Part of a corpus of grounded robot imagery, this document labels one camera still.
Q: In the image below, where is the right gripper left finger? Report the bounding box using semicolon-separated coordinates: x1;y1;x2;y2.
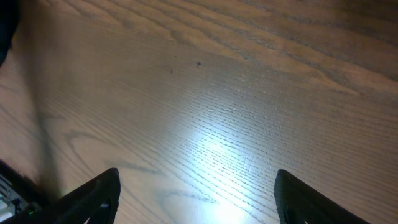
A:
37;168;121;224

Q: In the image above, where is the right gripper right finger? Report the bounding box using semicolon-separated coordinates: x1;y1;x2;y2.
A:
274;169;367;224

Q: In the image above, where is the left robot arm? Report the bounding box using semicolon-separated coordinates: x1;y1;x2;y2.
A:
0;0;20;65

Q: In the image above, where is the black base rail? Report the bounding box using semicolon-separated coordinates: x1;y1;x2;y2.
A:
1;161;49;223

